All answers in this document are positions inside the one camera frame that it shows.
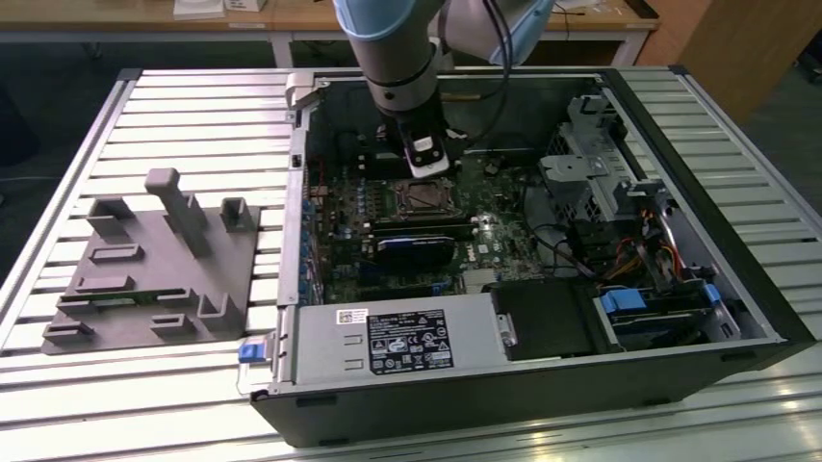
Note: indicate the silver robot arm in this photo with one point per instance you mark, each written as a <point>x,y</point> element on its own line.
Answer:
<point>398,62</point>

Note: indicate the round coin battery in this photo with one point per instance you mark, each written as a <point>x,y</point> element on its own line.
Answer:
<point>491,167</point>

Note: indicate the black graphics card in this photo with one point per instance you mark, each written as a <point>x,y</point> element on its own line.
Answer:
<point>414,250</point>

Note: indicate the perforated metal drive cage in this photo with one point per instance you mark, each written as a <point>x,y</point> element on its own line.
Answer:
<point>571,168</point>

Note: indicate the green motherboard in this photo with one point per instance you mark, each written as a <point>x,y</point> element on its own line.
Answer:
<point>507,240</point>

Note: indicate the silver chipset heatsink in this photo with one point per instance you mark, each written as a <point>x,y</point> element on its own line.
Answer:
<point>480,280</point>

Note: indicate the small white box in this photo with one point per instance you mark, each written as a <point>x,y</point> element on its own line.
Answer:
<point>247,5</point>

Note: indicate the grey power supply unit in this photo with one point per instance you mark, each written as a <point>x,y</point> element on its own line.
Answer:
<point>320,346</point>

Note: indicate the blue disk carrier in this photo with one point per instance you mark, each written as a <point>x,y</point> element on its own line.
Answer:
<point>622,300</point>

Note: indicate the grey parts rack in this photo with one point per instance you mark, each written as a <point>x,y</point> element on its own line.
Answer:
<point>160,269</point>

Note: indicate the wooden cabinet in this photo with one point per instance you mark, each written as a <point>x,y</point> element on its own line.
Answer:
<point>738,48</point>

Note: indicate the blue plastic clip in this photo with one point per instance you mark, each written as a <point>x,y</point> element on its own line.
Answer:
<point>252,352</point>

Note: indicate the wooden desk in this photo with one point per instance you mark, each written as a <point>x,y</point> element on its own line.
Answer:
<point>96,14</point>

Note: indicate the green RAM stick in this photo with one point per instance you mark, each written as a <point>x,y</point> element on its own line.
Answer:
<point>121,299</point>

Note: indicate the blue plastic latch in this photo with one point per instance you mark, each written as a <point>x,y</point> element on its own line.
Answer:
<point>710,296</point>

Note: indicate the black open PC case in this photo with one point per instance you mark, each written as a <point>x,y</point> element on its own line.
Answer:
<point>514,409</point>

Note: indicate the black bin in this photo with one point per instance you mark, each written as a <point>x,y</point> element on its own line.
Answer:
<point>12,125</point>

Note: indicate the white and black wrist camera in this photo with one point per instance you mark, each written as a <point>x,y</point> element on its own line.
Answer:
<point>427,159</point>

